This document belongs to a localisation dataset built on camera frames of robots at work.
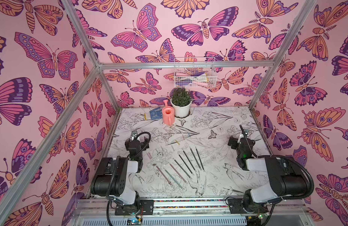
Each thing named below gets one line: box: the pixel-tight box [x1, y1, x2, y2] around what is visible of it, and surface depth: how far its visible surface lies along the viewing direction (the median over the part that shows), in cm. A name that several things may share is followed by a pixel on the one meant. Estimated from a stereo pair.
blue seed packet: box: [149, 106, 163, 120], surface depth 119 cm
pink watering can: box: [161, 99, 175, 127], surface depth 106 cm
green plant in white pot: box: [170, 87, 193, 119], surface depth 106 cm
